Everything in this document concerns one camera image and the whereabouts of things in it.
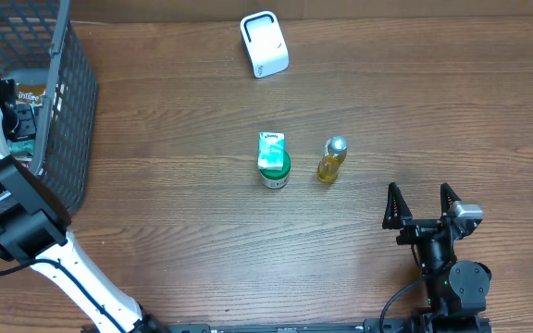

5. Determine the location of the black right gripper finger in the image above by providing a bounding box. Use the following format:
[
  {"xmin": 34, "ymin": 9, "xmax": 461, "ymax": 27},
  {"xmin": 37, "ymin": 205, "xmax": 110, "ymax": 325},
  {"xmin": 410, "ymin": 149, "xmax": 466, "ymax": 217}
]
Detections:
[
  {"xmin": 382, "ymin": 182, "xmax": 413, "ymax": 229},
  {"xmin": 440, "ymin": 182, "xmax": 460, "ymax": 218}
]

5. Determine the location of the beige Pantree snack pouch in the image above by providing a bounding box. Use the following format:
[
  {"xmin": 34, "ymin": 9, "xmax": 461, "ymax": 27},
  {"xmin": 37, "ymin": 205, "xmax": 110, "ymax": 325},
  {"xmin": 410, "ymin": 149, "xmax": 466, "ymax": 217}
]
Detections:
[{"xmin": 14, "ymin": 82, "xmax": 48, "ymax": 163}]

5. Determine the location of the teal snack packet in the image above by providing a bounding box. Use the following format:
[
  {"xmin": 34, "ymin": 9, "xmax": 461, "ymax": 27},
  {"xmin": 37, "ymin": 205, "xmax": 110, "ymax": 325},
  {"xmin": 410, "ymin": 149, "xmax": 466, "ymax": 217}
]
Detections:
[{"xmin": 7, "ymin": 139, "xmax": 35, "ymax": 156}]

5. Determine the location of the yellow Vim liquid bottle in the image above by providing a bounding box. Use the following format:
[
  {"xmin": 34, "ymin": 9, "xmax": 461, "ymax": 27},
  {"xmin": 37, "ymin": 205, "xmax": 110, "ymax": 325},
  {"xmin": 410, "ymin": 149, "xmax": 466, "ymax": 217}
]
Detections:
[{"xmin": 317, "ymin": 135, "xmax": 348, "ymax": 183}]

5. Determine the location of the green lid white jar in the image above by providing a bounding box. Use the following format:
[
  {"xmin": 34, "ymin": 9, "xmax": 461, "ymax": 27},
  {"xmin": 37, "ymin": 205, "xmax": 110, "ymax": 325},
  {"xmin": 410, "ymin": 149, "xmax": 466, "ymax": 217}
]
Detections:
[{"xmin": 259, "ymin": 152, "xmax": 291, "ymax": 189}]

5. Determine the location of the Kleenex tissue pack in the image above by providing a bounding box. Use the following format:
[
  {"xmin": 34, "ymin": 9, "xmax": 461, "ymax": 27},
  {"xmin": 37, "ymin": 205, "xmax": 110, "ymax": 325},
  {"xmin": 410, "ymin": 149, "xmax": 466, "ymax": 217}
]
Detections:
[{"xmin": 257, "ymin": 131, "xmax": 285, "ymax": 171}]

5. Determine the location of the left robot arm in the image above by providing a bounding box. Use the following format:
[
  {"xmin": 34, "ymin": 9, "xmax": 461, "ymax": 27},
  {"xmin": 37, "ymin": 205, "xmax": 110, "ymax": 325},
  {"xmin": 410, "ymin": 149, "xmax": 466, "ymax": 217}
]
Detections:
[{"xmin": 0, "ymin": 78, "xmax": 167, "ymax": 332}]

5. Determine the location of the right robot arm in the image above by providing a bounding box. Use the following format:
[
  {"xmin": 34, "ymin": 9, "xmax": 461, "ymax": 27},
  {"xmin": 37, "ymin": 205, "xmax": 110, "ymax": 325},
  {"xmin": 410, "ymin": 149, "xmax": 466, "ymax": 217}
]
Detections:
[{"xmin": 378, "ymin": 182, "xmax": 492, "ymax": 332}]

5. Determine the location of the white barcode scanner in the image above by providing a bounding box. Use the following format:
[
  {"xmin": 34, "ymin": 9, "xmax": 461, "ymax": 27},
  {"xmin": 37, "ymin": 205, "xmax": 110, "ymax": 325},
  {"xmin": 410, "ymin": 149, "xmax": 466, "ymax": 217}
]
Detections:
[{"xmin": 240, "ymin": 10, "xmax": 290, "ymax": 79}]

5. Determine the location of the grey plastic mesh basket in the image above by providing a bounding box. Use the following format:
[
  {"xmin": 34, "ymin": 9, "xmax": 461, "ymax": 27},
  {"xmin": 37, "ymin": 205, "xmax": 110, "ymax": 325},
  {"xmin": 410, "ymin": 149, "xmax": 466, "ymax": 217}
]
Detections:
[{"xmin": 0, "ymin": 0, "xmax": 98, "ymax": 213}]

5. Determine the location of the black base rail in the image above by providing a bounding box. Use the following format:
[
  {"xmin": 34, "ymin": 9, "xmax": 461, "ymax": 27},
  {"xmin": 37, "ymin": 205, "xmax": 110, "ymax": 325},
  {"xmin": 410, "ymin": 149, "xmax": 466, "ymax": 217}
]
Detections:
[{"xmin": 164, "ymin": 316, "xmax": 494, "ymax": 333}]

